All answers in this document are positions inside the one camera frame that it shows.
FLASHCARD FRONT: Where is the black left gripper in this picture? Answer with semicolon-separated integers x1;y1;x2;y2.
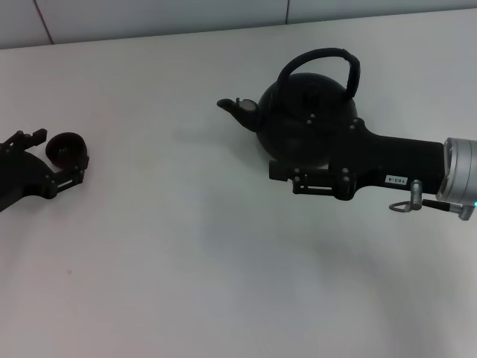
0;128;90;213

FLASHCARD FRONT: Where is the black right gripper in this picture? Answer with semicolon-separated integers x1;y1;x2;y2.
268;111;448;201

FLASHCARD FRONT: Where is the small dark teacup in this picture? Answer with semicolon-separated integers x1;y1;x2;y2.
45;131;90;171

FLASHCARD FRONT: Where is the black round teapot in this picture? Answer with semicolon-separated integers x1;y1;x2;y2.
216;47;361;169

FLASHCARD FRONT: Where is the right gripper cable with plugs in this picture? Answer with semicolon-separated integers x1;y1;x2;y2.
388;179;475;222

